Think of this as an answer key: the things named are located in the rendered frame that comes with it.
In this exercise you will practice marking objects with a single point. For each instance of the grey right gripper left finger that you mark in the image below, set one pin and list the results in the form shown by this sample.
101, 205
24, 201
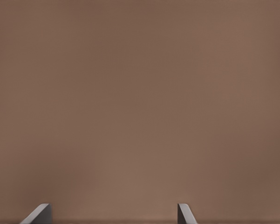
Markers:
41, 215

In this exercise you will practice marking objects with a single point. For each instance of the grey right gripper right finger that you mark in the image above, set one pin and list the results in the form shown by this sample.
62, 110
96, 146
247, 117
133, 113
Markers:
184, 215

